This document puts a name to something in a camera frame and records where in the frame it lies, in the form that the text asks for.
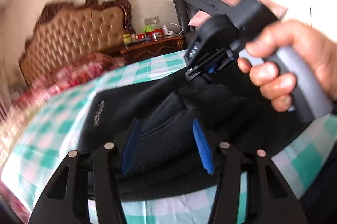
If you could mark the person's right hand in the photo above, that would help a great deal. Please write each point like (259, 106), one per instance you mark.
(315, 48)

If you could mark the tufted brown headboard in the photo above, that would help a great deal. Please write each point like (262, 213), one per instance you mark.
(65, 32)

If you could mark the red container on nightstand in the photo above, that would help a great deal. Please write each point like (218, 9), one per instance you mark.
(150, 35)

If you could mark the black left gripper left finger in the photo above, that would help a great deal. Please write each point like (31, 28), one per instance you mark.
(125, 147)

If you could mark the teal checkered bed sheet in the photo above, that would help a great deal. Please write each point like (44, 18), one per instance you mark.
(54, 131)

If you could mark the wall power socket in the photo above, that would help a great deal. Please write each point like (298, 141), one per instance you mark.
(152, 20)

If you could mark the red floral quilt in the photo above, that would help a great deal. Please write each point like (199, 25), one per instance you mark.
(23, 109)

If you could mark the dark wooden nightstand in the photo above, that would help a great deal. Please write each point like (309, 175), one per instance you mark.
(147, 50)

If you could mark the black leather chair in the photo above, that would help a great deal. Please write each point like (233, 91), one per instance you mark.
(184, 13)

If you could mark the black pants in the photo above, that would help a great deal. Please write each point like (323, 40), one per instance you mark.
(166, 162)

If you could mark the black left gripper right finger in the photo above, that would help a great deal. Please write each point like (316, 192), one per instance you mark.
(207, 144)

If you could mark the pink cloth on chair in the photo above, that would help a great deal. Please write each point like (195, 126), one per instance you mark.
(199, 18)

